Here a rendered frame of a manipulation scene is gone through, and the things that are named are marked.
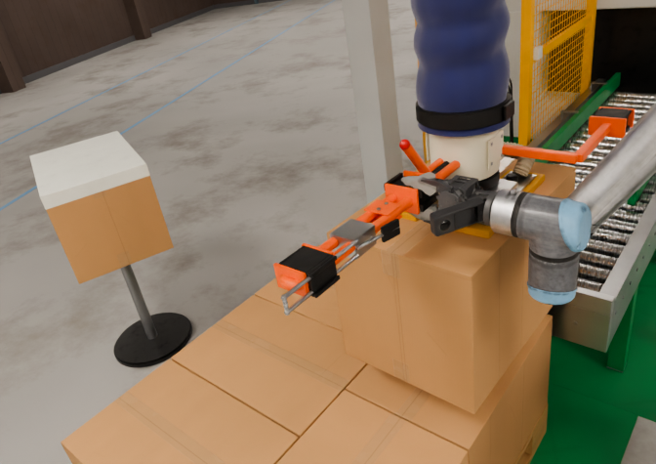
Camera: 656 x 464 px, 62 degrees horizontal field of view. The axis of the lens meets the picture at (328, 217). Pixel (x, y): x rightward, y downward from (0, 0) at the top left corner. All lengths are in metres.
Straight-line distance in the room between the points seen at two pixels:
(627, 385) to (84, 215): 2.23
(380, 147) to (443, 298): 1.76
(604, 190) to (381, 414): 0.84
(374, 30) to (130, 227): 1.44
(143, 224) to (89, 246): 0.22
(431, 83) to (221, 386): 1.10
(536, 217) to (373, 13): 1.84
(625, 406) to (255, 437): 1.43
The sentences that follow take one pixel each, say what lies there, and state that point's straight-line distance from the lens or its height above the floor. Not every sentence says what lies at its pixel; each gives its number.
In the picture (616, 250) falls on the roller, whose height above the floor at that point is 0.54.
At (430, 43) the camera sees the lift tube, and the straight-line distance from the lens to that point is 1.25.
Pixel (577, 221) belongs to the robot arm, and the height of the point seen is 1.23.
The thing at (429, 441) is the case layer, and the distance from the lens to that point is 1.54.
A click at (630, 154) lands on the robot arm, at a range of 1.14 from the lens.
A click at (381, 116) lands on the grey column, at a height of 0.85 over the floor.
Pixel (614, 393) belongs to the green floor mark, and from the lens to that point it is 2.47.
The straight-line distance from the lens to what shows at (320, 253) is 0.98.
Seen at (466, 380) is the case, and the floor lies 0.78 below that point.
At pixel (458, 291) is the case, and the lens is 1.19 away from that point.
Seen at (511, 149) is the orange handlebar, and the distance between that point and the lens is 1.40.
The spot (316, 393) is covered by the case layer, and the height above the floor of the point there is 0.54.
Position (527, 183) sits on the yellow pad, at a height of 1.09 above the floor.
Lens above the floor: 1.74
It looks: 28 degrees down
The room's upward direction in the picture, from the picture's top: 10 degrees counter-clockwise
